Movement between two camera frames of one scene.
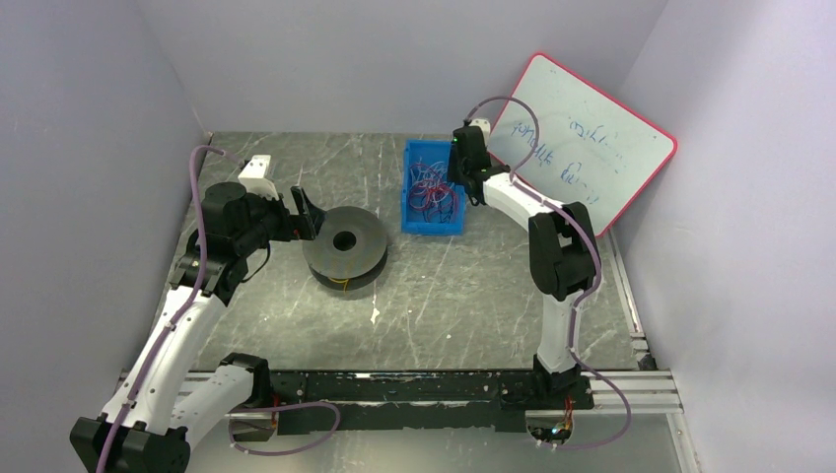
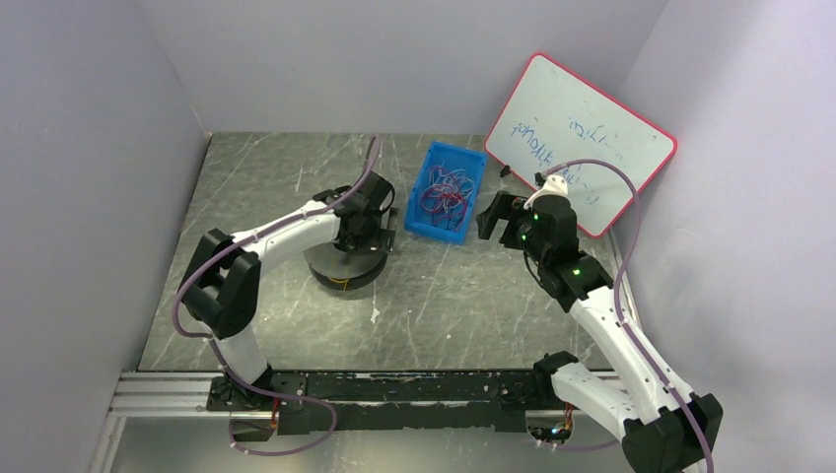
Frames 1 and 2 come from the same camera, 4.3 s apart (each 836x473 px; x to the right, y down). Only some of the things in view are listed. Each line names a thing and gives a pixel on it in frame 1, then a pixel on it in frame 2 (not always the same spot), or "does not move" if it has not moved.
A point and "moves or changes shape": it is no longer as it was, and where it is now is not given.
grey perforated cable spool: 349,249 does not move
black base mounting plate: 309,403 does not move
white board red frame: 591,150 does not move
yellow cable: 344,281 does not move
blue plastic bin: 430,204 moves or changes shape
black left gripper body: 299,213 -> 361,236
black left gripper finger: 305,207 -> 387,235
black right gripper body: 458,168 -> 508,220
